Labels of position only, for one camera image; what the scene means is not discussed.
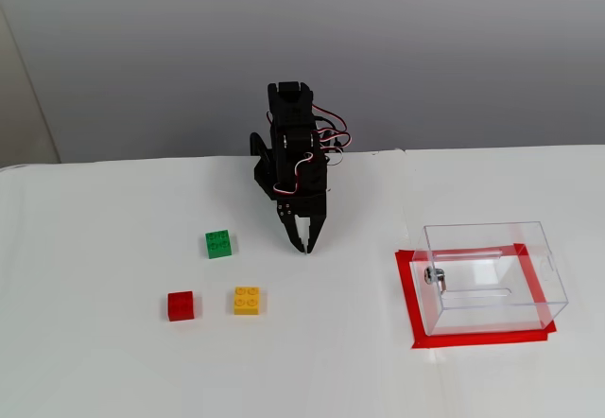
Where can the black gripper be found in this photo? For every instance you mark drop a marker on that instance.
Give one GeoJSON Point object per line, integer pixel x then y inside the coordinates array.
{"type": "Point", "coordinates": [309, 210]}

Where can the green lego brick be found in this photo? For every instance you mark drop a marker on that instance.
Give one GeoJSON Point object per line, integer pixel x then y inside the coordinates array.
{"type": "Point", "coordinates": [218, 244]}

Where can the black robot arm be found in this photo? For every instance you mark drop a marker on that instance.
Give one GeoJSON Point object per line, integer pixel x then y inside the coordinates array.
{"type": "Point", "coordinates": [293, 106]}

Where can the yellow lego brick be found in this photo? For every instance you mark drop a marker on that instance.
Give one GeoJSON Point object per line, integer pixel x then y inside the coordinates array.
{"type": "Point", "coordinates": [247, 301]}

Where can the silver metal box lock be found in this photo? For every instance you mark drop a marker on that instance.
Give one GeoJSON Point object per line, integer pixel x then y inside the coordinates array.
{"type": "Point", "coordinates": [434, 277]}

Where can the red lego brick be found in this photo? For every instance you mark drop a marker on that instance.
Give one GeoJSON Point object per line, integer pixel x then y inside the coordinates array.
{"type": "Point", "coordinates": [180, 305]}

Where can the transparent plastic box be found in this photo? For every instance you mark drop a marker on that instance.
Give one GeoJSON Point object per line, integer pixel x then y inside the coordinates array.
{"type": "Point", "coordinates": [491, 276]}

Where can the black table clamp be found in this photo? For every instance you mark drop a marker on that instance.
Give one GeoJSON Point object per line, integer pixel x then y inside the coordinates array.
{"type": "Point", "coordinates": [257, 146]}

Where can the red tape square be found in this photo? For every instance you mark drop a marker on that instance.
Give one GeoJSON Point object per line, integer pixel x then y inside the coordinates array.
{"type": "Point", "coordinates": [406, 295]}

